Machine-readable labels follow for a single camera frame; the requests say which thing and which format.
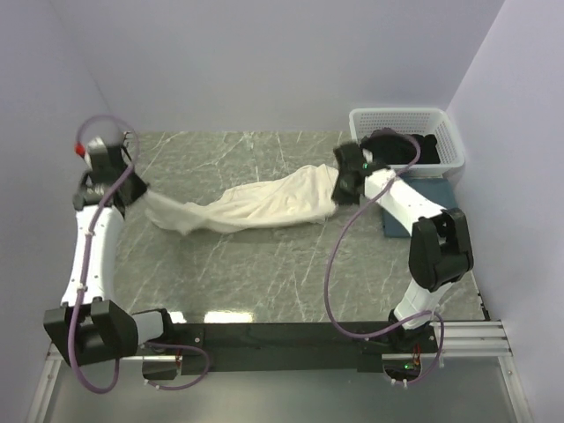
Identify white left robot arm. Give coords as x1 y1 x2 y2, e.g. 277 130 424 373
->
43 137 174 366

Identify cream white t shirt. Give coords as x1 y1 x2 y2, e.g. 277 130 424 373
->
144 165 338 235

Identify white plastic laundry basket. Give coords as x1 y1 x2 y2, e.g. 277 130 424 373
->
348 106 467 180

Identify black t shirt in basket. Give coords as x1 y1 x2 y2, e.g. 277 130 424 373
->
360 128 441 165

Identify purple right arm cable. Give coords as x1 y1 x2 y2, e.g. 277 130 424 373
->
324 130 445 390

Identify folded blue t shirt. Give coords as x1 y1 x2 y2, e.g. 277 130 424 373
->
377 177 458 239

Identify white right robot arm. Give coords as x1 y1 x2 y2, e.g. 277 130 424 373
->
323 142 474 339

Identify aluminium frame rail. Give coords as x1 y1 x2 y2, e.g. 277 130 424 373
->
27 321 531 422

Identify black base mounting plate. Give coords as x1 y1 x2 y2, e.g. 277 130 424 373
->
140 322 440 375

